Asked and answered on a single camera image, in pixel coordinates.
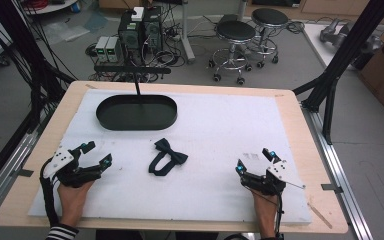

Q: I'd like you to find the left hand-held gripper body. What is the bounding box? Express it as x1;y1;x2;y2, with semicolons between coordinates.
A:
42;146;103;189

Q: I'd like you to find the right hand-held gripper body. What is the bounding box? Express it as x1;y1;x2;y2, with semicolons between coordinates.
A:
240;159;306;197

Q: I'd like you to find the black oval tray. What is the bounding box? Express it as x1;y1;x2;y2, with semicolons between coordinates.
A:
95;94;178;132

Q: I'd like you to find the black bow tie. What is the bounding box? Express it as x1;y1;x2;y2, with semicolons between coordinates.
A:
148;137;189;177

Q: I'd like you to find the person's left hand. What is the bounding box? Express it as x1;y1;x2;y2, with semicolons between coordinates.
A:
57;179;96;228

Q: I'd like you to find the person's right hand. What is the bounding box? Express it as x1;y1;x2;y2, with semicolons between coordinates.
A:
251;189;280;234

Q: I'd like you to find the thin wooden stick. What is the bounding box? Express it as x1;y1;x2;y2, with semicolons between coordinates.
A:
306;202;334;231

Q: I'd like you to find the white foam mat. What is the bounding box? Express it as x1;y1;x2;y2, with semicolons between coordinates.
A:
27;88;313;226

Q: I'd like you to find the black T-shaped stand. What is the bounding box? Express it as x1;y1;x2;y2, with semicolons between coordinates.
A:
93;64;172;98

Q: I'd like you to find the grey power supply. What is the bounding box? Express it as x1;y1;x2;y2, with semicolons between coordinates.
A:
105;35;124;64
94;35;111;64

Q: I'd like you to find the clear plastic sheet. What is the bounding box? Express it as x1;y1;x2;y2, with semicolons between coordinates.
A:
41;19;92;46

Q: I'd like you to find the black computer tower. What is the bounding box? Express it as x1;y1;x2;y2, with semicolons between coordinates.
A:
142;5;164;55
117;9;146;65

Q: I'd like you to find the black round stool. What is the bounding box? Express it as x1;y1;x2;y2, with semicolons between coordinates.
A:
249;7;293;70
208;20;258;86

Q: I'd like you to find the grey desk leg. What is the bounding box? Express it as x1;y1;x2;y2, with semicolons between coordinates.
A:
179;0;197;65

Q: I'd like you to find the white box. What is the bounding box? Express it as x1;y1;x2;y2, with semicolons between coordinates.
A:
130;6;146;23

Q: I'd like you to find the round white table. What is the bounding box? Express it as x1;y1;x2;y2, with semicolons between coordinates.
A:
20;0;80;16

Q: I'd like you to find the thick black gripper cable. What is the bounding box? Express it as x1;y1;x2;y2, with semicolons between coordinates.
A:
39;157;61;229

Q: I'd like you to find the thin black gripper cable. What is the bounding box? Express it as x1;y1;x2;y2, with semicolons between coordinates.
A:
250;187;286;240

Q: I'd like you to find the aluminium rail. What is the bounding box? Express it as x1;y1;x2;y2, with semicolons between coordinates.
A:
300;102;376;240
0;111;58;225

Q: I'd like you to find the tangle of black cables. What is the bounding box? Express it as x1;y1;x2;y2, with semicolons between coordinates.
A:
84;19;201;84

